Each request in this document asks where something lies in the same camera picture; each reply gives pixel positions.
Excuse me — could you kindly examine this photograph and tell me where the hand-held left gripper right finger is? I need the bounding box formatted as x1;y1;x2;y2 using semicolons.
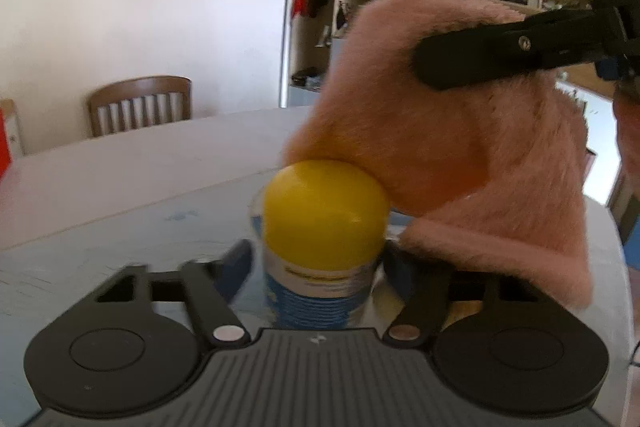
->
381;242;551;350

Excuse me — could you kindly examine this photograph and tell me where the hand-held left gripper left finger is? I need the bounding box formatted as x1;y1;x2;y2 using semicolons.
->
95;238;255;350

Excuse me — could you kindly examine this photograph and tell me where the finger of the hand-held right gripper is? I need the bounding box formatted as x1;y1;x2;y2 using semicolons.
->
414;8;603;91

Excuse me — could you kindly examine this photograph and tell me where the blue container with yellow cap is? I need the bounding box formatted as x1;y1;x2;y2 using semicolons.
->
248;159;391;332

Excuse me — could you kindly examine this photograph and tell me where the pink fluffy cloth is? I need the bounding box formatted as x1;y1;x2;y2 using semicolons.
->
281;0;594;311

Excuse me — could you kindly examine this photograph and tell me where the person's right forearm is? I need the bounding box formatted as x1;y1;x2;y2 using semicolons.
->
612;79;640;238

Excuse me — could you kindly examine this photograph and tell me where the red hanging cloth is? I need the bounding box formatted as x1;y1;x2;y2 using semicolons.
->
292;0;337;18

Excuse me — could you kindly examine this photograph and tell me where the wooden chair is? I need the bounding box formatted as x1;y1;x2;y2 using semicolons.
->
88;76;194;138

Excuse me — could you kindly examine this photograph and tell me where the red box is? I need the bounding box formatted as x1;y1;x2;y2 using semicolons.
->
0;99;26;180

